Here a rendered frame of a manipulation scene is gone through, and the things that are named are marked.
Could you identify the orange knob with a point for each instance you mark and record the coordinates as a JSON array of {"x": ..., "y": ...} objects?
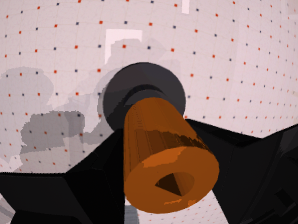
[{"x": 167, "y": 167}]

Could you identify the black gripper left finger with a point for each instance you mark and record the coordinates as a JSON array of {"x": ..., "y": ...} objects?
[{"x": 92, "y": 191}]

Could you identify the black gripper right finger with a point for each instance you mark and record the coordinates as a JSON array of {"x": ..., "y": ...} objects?
[{"x": 247, "y": 164}]

